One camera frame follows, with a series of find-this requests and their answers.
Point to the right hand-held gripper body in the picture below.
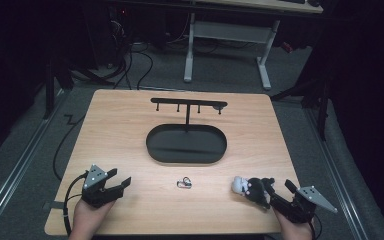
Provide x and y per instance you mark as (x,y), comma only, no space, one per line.
(301,205)

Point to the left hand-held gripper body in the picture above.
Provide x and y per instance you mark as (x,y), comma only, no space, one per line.
(95,193)

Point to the black and white plush toy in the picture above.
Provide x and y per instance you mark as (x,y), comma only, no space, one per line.
(246,189)

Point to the black oval tray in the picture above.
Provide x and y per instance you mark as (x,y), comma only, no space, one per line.
(186,143)

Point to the person's right hand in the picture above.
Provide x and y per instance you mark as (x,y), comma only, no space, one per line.
(293,228)

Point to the person's left hand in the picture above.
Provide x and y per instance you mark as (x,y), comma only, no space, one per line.
(88,220)

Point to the grey tape strip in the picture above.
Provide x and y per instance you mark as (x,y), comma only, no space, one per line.
(55,205)

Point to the black metal stand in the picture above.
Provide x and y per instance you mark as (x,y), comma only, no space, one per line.
(313,90)
(55,83)

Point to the white-framed desk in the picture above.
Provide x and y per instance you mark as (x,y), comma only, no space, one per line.
(233,31)

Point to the black computer mouse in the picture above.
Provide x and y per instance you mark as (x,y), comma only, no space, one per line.
(314,3)

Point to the black keyboard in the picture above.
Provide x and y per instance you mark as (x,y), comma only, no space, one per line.
(291,1)

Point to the metal floor rail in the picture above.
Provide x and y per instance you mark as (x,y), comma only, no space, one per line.
(16,170)
(340,180)

